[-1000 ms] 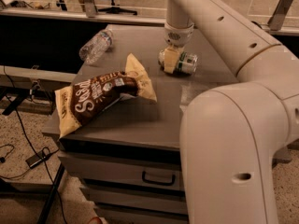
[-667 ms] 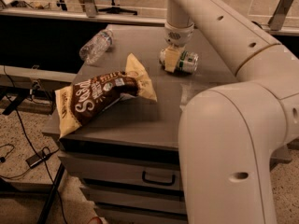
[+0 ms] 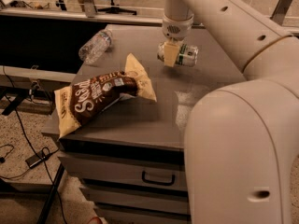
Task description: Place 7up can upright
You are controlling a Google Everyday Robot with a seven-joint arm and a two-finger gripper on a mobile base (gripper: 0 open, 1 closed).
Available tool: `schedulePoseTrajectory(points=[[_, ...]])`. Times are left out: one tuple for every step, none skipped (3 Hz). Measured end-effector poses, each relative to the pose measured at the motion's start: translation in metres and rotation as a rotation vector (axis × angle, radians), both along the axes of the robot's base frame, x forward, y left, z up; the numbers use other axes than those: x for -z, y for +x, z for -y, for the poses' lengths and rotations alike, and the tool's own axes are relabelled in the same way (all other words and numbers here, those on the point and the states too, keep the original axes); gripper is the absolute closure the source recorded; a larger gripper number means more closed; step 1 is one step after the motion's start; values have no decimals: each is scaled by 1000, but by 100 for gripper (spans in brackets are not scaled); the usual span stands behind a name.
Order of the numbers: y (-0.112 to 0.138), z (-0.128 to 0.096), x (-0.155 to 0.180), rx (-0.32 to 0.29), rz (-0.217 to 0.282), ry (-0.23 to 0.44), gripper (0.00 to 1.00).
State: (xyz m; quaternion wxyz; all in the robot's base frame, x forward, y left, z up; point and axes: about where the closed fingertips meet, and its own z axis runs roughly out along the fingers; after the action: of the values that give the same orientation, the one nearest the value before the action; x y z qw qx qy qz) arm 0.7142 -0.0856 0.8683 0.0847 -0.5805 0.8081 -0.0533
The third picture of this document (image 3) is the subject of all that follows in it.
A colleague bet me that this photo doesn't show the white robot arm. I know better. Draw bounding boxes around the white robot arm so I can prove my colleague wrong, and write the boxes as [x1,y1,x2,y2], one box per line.
[164,0,299,224]

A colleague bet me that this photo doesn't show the grey drawer cabinet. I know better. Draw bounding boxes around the grey drawer cabinet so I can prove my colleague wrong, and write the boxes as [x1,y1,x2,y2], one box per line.
[43,25,243,224]

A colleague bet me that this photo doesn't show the clear plastic water bottle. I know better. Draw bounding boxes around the clear plastic water bottle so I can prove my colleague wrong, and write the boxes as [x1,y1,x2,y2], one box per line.
[78,29,112,65]

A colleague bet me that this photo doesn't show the black floor cable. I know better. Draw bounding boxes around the black floor cable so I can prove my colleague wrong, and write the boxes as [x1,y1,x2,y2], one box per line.
[0,67,69,224]

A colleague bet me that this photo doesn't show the black drawer handle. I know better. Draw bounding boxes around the black drawer handle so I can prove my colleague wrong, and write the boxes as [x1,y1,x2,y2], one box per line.
[141,171,176,187]

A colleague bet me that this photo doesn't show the brown yellow snack bag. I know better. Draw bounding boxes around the brown yellow snack bag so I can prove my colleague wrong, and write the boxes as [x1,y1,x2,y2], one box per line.
[54,53,157,138]

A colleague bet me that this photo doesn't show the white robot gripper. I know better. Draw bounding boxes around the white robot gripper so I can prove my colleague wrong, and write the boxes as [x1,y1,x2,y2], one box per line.
[162,13,193,67]

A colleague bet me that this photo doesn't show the black power adapter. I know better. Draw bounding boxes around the black power adapter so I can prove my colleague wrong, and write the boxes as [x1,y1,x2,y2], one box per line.
[25,151,47,169]

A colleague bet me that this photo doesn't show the white green 7up can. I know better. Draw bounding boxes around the white green 7up can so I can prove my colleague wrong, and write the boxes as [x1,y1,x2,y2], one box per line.
[157,42,199,67]

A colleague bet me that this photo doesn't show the metal frame rail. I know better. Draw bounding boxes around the metal frame rail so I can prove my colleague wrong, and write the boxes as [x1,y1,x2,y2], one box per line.
[0,7,162,27]

